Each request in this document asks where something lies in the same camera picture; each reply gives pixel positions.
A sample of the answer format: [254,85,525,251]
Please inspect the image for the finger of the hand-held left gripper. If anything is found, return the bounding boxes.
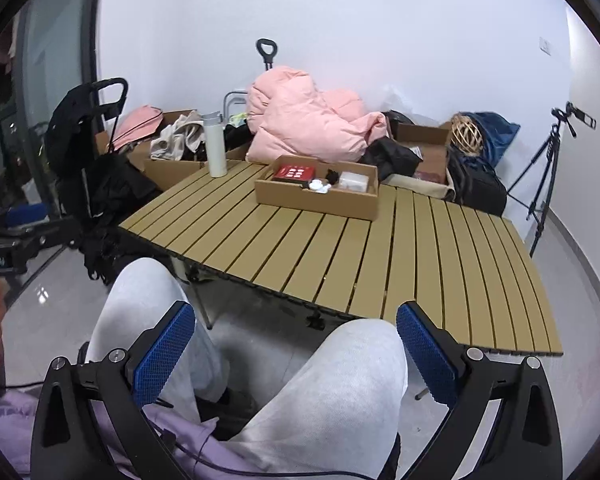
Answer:
[0,205,83,261]

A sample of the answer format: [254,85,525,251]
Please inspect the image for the small white box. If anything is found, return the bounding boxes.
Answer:
[338,171,370,193]

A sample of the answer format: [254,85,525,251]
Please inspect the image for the large cardboard box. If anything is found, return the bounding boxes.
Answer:
[95,110,253,191]

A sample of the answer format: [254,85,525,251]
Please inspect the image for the person's left leg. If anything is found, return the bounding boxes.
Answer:
[85,257,231,411]

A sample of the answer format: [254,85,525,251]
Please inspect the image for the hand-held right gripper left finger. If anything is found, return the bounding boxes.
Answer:
[30,301,197,480]

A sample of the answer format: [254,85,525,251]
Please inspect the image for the person's leg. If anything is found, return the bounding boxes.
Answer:
[85,257,231,411]
[220,319,410,480]

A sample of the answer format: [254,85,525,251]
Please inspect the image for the beige rolled cloth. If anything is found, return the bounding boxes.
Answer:
[382,175,456,203]

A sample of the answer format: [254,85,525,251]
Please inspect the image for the black plastic bag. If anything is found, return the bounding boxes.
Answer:
[384,110,418,138]

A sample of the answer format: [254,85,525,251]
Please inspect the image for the white thermos bottle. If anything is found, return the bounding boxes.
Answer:
[202,112,228,178]

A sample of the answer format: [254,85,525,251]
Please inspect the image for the cardboard tray box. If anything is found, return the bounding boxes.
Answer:
[254,155,381,222]

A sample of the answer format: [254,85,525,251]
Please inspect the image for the black tripod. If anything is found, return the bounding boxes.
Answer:
[505,102,598,260]

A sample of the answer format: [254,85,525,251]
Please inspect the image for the red box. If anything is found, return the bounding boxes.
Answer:
[272,164,317,184]

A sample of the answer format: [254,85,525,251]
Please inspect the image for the person's right leg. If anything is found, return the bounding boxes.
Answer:
[220,319,410,480]

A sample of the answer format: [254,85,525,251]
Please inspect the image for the black trolley handle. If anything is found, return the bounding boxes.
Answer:
[256,38,279,72]

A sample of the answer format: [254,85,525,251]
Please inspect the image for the pink bag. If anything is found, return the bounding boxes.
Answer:
[111,105,165,153]

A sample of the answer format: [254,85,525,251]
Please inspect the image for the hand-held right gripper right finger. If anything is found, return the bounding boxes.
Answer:
[396,301,565,480]

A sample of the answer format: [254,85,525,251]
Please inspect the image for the shallow cardboard box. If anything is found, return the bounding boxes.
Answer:
[392,121,453,186]

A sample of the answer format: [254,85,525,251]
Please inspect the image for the pink down jacket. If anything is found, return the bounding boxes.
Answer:
[245,66,391,163]

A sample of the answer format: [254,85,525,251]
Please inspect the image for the white plastic bag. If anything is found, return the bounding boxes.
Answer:
[380,85,416,116]

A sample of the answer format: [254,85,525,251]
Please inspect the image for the dark blue bag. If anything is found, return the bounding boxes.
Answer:
[467,111,522,163]

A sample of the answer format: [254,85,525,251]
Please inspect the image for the black clothing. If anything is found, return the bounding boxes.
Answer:
[360,137,423,181]

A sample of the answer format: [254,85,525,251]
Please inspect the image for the silver luggage handle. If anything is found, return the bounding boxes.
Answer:
[223,90,248,118]

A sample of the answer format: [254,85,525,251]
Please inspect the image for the beige woven helmet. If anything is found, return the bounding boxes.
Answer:
[450,114,488,153]

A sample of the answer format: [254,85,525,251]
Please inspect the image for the glass door black frame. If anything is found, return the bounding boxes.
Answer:
[0,0,106,306]

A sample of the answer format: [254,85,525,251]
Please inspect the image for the black folding cart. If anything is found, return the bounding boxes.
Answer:
[45,77,163,281]

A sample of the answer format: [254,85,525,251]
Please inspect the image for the person's purple hoodie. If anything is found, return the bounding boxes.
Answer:
[0,385,261,480]

